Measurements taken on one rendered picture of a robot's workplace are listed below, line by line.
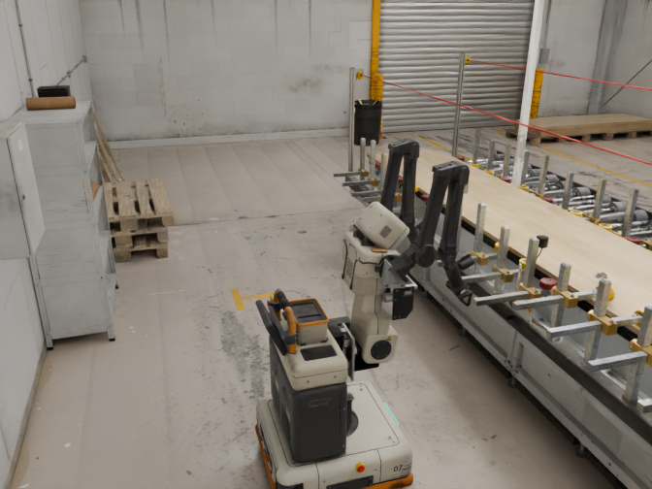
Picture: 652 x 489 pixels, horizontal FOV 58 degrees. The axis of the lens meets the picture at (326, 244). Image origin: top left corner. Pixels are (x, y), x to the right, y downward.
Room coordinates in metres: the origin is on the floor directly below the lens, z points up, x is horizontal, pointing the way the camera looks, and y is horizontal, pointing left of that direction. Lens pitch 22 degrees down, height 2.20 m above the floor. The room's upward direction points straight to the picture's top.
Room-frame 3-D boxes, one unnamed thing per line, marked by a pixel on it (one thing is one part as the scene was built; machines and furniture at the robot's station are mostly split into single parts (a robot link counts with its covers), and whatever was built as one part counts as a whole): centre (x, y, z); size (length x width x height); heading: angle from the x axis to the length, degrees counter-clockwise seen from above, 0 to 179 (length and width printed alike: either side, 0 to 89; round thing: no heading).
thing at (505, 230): (2.94, -0.97, 0.87); 0.04 x 0.04 x 0.48; 17
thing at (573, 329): (2.18, -1.17, 0.95); 0.50 x 0.04 x 0.04; 107
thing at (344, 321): (2.48, -0.16, 0.68); 0.28 x 0.27 x 0.25; 17
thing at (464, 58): (5.72, -1.30, 1.25); 0.15 x 0.08 x 1.10; 17
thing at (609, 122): (10.64, -4.68, 0.23); 2.41 x 0.77 x 0.17; 108
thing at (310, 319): (2.34, 0.09, 0.87); 0.23 x 0.15 x 0.11; 17
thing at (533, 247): (2.70, -1.04, 0.90); 0.04 x 0.04 x 0.48; 17
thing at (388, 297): (2.46, -0.30, 0.99); 0.28 x 0.16 x 0.22; 17
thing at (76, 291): (3.94, 1.84, 0.78); 0.90 x 0.45 x 1.55; 17
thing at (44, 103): (4.05, 1.88, 1.59); 0.30 x 0.08 x 0.08; 107
